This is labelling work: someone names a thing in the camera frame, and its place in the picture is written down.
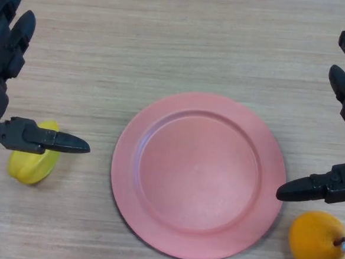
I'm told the pink round plate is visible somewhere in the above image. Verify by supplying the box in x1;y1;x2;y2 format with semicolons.
105;86;292;259

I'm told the orange pear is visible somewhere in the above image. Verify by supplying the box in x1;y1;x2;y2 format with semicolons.
287;208;345;259

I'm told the yellow starfruit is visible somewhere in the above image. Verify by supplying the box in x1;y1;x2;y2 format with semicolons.
6;117;64;187

